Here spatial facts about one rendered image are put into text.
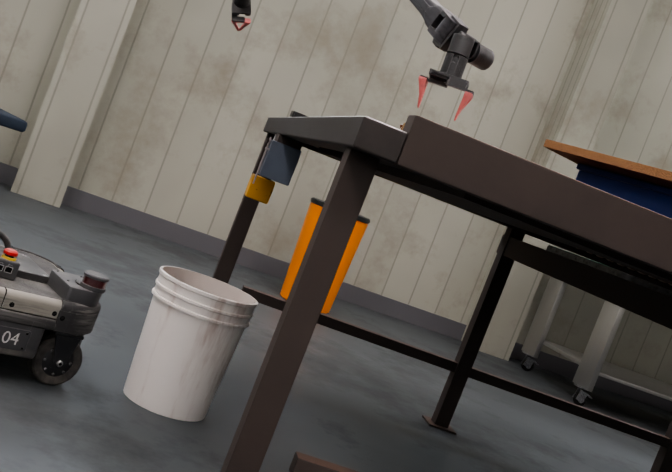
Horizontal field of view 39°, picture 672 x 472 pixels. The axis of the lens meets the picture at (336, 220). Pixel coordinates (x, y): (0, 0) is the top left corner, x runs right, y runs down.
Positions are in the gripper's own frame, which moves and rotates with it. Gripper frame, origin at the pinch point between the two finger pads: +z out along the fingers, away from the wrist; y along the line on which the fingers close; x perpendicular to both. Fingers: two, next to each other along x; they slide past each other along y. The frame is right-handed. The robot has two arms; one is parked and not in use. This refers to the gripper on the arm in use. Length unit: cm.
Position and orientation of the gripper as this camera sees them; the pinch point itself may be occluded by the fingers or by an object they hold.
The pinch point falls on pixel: (437, 111)
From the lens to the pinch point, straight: 238.0
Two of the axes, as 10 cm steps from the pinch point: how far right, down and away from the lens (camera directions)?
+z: -3.4, 9.4, 0.4
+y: -9.3, -3.4, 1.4
